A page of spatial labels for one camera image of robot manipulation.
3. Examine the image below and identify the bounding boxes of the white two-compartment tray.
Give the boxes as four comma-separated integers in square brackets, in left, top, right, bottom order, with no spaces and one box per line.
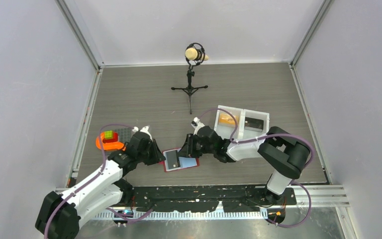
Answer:
[214,105,270,140]

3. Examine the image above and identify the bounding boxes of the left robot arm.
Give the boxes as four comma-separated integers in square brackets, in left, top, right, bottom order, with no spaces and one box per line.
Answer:
[35,126,165,239]

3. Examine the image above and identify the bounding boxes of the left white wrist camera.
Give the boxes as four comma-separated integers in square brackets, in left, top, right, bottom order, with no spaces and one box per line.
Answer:
[132,125,153,140]

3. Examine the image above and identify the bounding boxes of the black credit card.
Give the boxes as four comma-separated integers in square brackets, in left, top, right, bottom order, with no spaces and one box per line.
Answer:
[165,150,181,170]
[244,117,264,132]

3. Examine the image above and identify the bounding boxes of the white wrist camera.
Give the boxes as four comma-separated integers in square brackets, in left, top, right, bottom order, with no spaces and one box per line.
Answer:
[191,117,205,134]
[132,125,153,140]

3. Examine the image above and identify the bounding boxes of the red toy block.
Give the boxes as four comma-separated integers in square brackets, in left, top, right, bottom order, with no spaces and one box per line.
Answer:
[104,132,119,143]

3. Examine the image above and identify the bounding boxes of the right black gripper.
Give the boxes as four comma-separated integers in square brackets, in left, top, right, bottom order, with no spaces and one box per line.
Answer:
[177,133,215,158]

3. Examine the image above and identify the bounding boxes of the grey studded baseplate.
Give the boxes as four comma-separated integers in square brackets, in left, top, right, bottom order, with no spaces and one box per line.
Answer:
[113,128,132,143]

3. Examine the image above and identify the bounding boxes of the beige microphone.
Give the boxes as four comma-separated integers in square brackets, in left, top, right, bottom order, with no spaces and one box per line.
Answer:
[185,47,209,62]

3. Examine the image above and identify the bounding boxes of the green toy block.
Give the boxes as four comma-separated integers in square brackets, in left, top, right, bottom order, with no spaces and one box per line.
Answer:
[103,130,114,140]

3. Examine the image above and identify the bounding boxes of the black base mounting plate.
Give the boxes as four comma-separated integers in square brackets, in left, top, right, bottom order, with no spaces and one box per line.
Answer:
[120,185,297,213]

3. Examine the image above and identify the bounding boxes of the orange curved plastic piece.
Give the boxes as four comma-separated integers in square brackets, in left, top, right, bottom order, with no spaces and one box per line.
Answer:
[95,132,125,152]

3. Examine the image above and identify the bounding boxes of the orange credit card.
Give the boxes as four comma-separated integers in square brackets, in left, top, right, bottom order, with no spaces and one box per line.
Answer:
[218,113,240,127]

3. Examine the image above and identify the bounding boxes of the red card holder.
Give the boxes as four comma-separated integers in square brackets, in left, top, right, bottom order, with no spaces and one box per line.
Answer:
[160,148,199,172]

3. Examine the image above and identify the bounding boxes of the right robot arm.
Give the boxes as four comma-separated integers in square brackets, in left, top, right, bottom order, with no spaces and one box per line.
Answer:
[178,126,314,205]

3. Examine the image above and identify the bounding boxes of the black microphone tripod stand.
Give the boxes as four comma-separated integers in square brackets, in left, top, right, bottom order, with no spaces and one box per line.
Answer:
[171,42,208,115]

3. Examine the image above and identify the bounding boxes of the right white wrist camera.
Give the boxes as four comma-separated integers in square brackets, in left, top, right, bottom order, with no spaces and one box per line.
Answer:
[191,117,205,134]

